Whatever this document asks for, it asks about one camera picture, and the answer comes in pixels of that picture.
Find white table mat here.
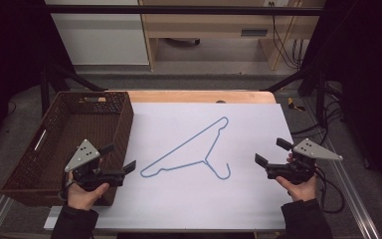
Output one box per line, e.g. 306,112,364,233
43,102,294,232

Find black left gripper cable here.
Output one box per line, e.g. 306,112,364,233
58,178,78,202

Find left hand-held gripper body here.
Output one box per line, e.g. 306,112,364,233
64,138,126,192

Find black floor cables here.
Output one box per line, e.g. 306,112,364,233
290,81,346,137

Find yellow and black tool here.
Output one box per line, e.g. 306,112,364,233
286,97,306,113

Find black curtain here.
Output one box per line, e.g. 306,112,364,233
299,0,382,203
0,0,78,160

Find brown woven basket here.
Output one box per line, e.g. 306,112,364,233
0,91,135,208

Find person's left hand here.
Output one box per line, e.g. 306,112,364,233
66,180,110,212

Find black hanging cables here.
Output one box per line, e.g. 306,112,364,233
271,2,305,71

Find black metal stand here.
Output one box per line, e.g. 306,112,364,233
261,64,328,126
39,62,107,117

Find light wooden desk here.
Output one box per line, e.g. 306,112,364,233
138,0,326,72

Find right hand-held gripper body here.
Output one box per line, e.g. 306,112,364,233
265,137,343,186

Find blue wire hanger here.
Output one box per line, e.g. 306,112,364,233
139,116,232,181

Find black horizontal frame bar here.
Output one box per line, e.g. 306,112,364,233
44,4,324,16

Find white cabinet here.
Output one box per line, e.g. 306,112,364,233
44,0,150,66

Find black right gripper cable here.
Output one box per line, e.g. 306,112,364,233
313,164,346,214

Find person's right hand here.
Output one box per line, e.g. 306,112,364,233
275,174,319,203

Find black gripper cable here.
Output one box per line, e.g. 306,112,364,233
58,178,78,202
313,164,346,214

